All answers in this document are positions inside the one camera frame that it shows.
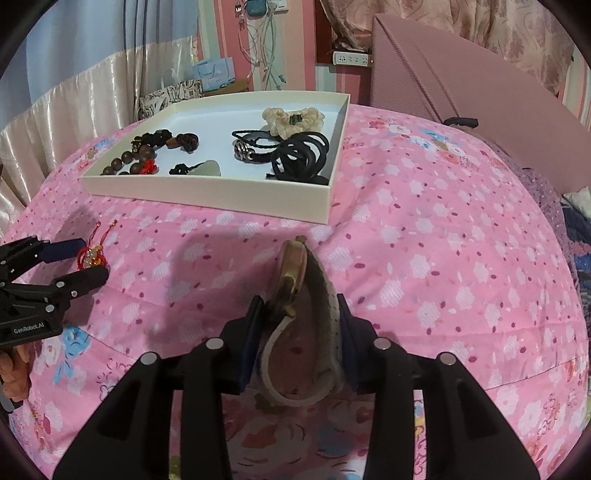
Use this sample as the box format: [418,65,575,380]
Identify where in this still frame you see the purple quilt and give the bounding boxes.
[508,166,591,324]

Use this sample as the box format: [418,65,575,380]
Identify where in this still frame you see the light blue gift bag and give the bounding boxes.
[191,56,235,90]

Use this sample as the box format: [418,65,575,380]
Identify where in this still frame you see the cream satin curtain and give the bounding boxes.
[0,34,199,232]

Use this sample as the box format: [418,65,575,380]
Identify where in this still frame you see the wooden nightstand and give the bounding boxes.
[203,79,253,97]

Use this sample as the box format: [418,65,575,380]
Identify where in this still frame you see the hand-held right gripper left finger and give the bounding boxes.
[53,296,266,480]

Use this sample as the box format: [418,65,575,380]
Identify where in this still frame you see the pink floral curtain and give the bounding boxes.
[318,0,578,93]

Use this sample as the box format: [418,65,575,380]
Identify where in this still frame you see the white power strip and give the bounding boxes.
[332,51,371,66]

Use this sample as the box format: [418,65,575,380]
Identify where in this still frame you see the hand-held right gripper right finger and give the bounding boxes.
[336,293,539,480]

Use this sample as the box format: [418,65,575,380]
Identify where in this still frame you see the white charging cables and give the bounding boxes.
[236,9,288,91]

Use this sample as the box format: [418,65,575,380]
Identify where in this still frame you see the white shallow tray box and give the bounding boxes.
[81,91,352,225]

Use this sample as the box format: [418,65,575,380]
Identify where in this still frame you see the red knot charm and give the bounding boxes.
[76,220,116,271]

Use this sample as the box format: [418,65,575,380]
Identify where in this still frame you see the blue curtain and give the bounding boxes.
[28,0,201,121]

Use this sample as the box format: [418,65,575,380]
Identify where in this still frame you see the cream fluffy scrunchie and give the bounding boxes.
[262,106,326,138]

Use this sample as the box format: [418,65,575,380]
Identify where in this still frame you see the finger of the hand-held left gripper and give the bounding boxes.
[0,236,87,274]
[0,265,110,315]

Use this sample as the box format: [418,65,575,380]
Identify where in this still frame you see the pink ribbed headboard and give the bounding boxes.
[369,13,591,195]

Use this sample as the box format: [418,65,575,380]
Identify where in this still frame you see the black cord silver bead necklace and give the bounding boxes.
[231,128,296,163]

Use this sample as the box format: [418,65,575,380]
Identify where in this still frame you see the wooden bead bracelet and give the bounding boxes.
[100,145,155,177]

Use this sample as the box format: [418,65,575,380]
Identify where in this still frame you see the person's left hand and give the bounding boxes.
[0,344,37,403]

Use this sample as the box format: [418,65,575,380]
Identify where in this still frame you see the jade pendant black cord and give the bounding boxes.
[168,159,222,178]

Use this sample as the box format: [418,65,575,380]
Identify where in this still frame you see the white pillow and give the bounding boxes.
[561,187,591,214]

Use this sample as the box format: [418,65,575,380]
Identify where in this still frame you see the beige band wrist watch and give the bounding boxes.
[256,235,349,407]

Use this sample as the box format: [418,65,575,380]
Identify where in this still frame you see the black hair tie bundle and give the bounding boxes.
[265,131,331,186]

